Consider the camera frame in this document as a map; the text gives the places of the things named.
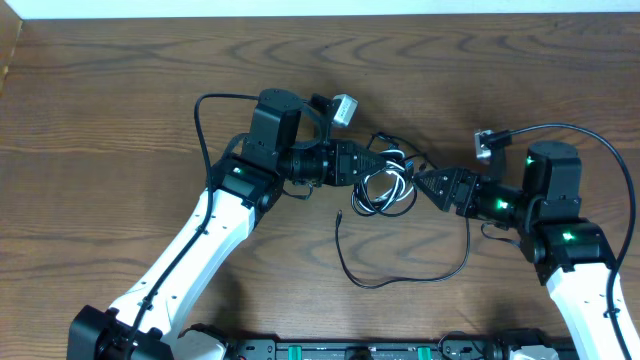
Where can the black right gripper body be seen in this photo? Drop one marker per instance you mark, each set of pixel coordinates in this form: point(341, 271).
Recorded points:
point(494, 201)

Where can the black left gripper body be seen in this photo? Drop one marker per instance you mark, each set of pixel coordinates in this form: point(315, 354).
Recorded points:
point(311, 162)

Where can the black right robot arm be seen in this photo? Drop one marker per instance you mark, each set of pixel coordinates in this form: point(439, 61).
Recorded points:
point(570, 254)

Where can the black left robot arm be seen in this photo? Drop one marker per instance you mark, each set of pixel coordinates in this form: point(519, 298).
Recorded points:
point(289, 140)

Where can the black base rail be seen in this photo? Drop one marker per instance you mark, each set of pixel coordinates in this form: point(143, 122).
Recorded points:
point(449, 348)

